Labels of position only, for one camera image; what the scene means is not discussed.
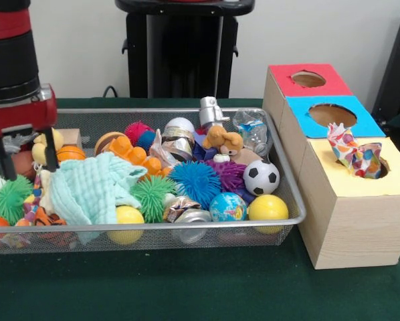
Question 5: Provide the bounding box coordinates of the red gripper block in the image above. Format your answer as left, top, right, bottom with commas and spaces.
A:
0, 84, 59, 181

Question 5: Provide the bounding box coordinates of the mint green cloth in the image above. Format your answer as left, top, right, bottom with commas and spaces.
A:
49, 152, 148, 243

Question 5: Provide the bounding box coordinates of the brown plush teddy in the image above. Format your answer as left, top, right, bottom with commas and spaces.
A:
202, 124, 245, 156

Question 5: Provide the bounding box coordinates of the colourful polka dot cloth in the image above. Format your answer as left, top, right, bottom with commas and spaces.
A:
326, 122, 389, 180

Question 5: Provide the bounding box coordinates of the clear mesh bin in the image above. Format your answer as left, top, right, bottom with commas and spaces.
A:
0, 108, 306, 253

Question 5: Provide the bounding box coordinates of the wooden box with three holes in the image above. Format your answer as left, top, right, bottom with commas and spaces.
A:
262, 63, 400, 270

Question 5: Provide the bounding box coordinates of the small orange basketball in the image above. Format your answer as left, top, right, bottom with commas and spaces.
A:
56, 145, 87, 163

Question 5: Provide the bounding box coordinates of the green spiky ball with eyes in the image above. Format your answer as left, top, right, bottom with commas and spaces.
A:
0, 173, 33, 226

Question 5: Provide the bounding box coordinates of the orange tiger plush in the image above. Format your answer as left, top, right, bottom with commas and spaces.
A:
34, 207, 67, 227

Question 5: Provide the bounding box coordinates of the orange bumpy toy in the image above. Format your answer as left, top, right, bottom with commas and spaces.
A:
108, 136, 173, 177

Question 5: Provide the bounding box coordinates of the yellow ball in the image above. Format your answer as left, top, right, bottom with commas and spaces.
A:
107, 205, 146, 245
248, 194, 290, 235

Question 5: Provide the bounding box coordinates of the blue spiky ball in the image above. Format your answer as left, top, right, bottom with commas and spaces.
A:
169, 159, 222, 208

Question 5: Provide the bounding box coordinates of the silver toy robot figure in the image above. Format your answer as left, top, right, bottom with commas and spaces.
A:
199, 96, 230, 131

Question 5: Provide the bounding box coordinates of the small globe ball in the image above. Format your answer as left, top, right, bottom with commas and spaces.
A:
209, 191, 248, 223

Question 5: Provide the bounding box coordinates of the dark green table cloth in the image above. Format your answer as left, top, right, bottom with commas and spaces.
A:
0, 98, 400, 321

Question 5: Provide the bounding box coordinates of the black and white soccer ball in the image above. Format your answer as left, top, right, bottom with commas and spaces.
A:
243, 159, 281, 197

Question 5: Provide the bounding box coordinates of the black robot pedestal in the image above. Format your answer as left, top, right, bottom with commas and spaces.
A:
115, 0, 256, 100

